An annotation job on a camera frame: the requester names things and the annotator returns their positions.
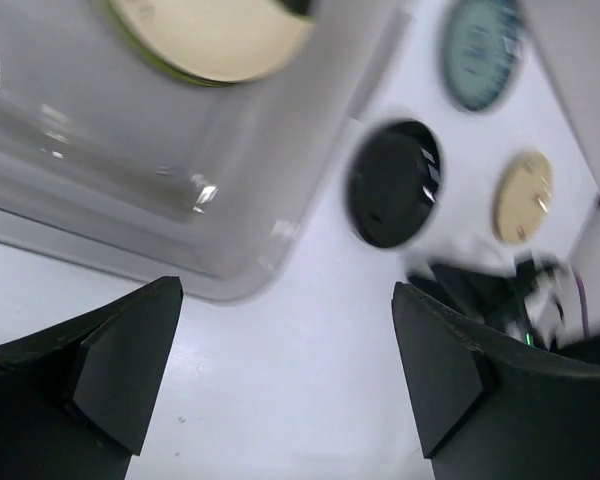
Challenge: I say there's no black glossy plate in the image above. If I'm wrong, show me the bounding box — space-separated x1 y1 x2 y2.
346 119 443 249

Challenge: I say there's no blue floral plate far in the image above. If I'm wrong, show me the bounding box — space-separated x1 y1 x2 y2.
439 0 524 112

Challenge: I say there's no lime green plate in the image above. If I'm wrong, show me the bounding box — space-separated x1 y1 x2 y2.
100 1 232 88

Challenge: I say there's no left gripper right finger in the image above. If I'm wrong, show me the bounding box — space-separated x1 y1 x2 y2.
392 283 600 479

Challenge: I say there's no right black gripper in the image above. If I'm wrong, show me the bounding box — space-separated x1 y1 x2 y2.
407 256 600 360

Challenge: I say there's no clear plastic bin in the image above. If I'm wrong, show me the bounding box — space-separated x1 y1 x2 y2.
0 1 409 302

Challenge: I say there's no cream plate with floral marks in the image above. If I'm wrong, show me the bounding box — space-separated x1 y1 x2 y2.
492 150 554 246

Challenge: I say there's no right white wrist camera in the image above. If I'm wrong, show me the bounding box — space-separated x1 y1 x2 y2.
524 261 573 350

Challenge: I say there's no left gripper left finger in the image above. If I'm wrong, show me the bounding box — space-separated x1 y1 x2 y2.
0 277 183 479

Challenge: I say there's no cream plate black patch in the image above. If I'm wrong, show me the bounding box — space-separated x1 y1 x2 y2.
109 1 316 86

